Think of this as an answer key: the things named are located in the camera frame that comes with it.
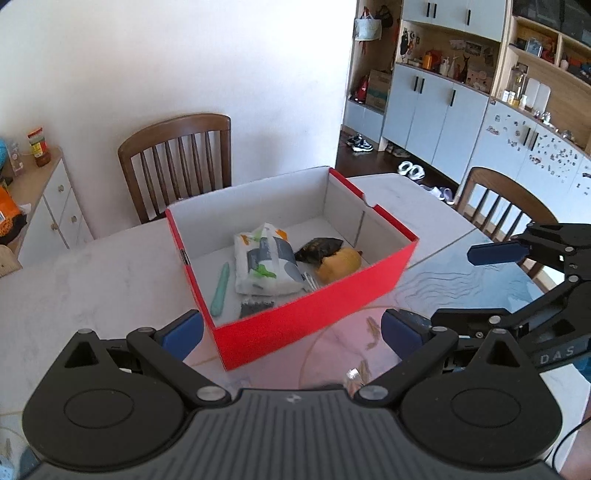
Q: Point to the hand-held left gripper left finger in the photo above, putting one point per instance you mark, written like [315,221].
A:
[184,332]

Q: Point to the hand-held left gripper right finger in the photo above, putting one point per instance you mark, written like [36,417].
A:
[401,337]

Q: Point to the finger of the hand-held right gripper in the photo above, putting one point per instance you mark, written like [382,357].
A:
[466,318]
[498,254]

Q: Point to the mint green pen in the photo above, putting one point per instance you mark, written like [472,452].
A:
[219,290]

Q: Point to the dark grey snack packet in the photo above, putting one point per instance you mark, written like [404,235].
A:
[256,307]

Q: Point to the yellow bread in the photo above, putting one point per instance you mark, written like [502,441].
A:
[339,267]

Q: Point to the white printed tissue pack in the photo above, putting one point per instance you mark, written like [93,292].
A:
[258,272]

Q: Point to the red cardboard box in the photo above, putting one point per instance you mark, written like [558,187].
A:
[300,332]

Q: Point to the black snack packet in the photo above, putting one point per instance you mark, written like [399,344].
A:
[318,249]

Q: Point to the white marble desktop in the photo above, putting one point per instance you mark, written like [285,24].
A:
[92,286]

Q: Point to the dark wooden slatted chair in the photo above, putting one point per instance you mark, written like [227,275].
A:
[498,177]
[175,124]

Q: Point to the purple slipper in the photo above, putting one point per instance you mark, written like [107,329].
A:
[428,189]
[447,195]

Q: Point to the white slipper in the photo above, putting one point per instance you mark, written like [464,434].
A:
[417,172]
[405,167]

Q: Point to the black sneaker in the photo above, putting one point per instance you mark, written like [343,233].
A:
[354,141]
[364,146]

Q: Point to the white sideboard cabinet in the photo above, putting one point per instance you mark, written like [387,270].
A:
[60,207]

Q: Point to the brown cardboard carton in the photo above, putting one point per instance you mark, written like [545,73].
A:
[379,87]

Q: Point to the orange bottle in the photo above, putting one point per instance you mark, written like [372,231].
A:
[429,61]

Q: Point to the red bag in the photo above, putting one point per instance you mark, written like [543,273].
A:
[362,90]

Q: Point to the orange snack bag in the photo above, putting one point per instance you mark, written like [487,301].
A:
[7,207]

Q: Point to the red lid sauce jar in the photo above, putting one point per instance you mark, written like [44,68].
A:
[39,147]

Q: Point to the small clear jar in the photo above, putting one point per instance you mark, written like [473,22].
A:
[16,159]

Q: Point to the hanging light blue bag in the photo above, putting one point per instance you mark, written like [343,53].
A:
[368,27]

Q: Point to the wooden wall unit blue doors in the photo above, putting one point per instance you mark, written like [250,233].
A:
[434,106]

